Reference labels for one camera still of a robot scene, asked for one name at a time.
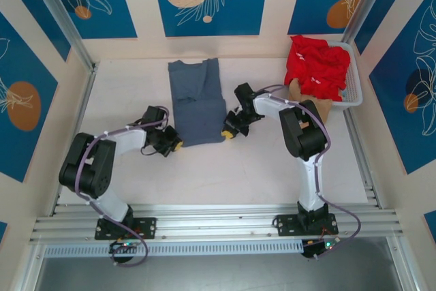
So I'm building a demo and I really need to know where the white plastic basket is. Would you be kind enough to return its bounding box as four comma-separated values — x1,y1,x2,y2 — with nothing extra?
326,41,364,114

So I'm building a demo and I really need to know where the blue-grey t-shirt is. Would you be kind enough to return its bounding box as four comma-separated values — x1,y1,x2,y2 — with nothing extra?
168,58,228,149

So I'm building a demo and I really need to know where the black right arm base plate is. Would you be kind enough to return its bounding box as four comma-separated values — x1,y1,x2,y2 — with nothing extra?
274,214,340,237

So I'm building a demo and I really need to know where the aluminium rail frame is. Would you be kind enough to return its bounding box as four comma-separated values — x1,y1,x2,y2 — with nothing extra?
29,203,406,245

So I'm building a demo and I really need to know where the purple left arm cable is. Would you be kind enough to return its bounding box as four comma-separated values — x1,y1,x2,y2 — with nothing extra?
73,105,171,267

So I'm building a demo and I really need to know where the tan t-shirt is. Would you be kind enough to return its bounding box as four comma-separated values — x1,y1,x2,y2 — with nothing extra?
287,78,333,124

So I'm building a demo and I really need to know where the grey slotted cable duct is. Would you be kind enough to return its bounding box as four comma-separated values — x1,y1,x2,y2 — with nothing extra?
44,240,304,258

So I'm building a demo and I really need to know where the grey metal sheet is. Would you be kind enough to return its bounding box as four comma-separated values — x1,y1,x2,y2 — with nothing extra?
33,255,409,291

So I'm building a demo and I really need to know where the red t-shirt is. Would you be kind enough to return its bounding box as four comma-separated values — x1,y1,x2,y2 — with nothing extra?
284,34,352,100

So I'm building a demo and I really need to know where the aluminium corner post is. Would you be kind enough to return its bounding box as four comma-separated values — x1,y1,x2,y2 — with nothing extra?
341,0,392,46
25,0,99,70

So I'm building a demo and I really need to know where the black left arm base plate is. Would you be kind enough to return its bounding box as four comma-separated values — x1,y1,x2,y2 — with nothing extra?
94,217,158,241

